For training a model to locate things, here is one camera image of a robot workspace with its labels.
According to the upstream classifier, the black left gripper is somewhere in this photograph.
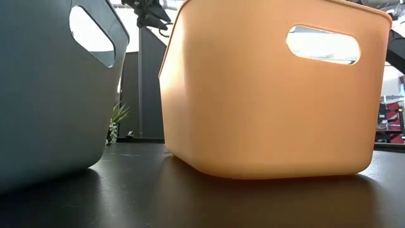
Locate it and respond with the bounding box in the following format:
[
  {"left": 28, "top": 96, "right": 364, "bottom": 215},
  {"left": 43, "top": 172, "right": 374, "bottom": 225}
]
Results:
[{"left": 121, "top": 0, "right": 172, "bottom": 32}]

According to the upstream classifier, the grey blue plastic bin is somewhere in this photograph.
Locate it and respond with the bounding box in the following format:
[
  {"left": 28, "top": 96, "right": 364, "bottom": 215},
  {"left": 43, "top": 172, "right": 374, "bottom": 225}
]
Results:
[{"left": 0, "top": 0, "right": 130, "bottom": 194}]

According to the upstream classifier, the yellow plastic bin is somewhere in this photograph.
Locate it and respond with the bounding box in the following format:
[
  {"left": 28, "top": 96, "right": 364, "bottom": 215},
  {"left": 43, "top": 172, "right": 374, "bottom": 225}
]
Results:
[{"left": 158, "top": 0, "right": 393, "bottom": 181}]

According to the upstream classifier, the tall black partition panel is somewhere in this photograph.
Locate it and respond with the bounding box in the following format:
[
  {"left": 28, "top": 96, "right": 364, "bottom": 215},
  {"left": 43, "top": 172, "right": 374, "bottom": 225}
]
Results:
[{"left": 119, "top": 27, "right": 168, "bottom": 144}]

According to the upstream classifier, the small artificial succulent plant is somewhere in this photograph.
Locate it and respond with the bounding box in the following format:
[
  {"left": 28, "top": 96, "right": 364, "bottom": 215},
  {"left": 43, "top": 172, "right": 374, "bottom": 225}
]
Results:
[{"left": 106, "top": 101, "right": 130, "bottom": 147}]

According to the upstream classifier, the storage shelf with red bins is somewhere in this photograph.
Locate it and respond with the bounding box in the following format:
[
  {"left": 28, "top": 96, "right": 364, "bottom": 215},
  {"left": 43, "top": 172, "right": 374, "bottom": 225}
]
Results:
[{"left": 375, "top": 94, "right": 405, "bottom": 145}]

